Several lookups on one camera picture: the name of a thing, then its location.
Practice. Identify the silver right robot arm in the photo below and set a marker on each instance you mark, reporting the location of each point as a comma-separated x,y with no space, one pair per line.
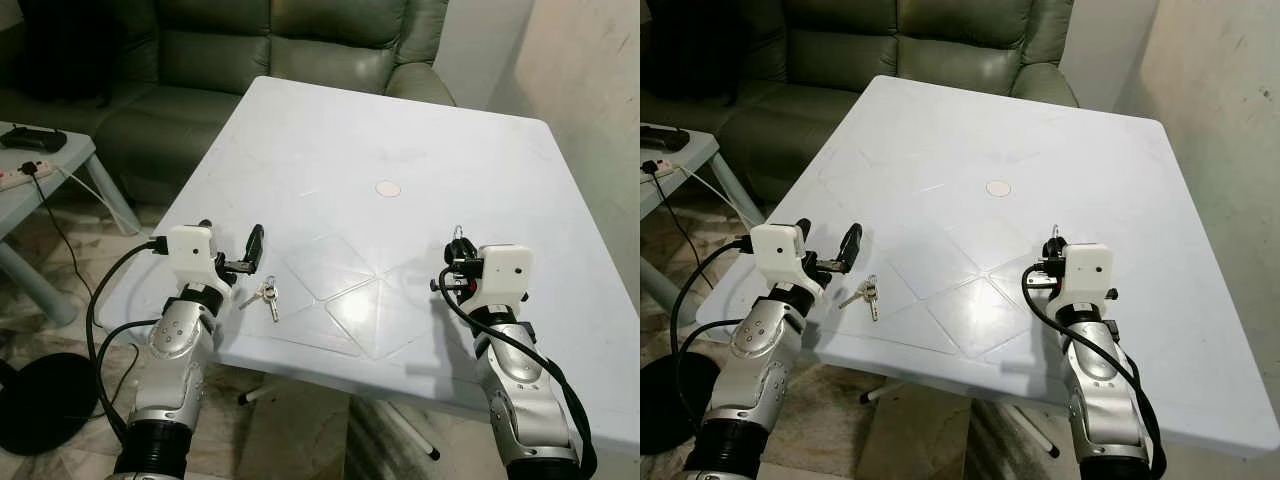
520,385
1100,380

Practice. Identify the small grey side table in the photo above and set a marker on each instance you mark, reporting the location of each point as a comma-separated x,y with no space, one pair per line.
655,195
20,205

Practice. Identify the white power strip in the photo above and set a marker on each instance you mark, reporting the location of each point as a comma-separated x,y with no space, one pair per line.
10,180
648,172

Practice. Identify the dark green leather sofa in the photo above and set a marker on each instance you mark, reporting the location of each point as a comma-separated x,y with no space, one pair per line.
300,40
920,40

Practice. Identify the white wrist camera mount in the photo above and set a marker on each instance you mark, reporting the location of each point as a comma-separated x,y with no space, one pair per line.
775,250
505,270
190,252
1088,270

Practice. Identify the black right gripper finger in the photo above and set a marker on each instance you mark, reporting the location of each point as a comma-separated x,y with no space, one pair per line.
1061,249
472,252
1045,252
453,252

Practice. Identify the beige round table cap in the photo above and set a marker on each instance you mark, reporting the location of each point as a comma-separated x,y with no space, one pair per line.
388,189
998,188

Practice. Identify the black round stand base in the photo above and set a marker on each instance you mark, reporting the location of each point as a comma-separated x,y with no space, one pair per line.
675,400
45,405

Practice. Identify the black flat electronic device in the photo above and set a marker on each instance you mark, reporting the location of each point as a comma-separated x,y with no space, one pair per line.
35,140
665,138

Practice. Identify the black fabric item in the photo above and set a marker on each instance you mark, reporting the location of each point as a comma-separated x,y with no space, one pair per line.
60,50
690,50

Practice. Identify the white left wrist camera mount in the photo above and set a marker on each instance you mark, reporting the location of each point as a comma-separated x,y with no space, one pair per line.
775,250
190,252

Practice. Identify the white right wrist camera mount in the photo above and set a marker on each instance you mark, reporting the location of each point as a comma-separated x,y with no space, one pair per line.
505,270
1088,270

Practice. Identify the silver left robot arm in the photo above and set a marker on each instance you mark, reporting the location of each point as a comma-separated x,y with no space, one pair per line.
755,345
175,340

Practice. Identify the white plastic table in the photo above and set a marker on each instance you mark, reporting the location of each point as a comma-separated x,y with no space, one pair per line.
1000,130
400,130

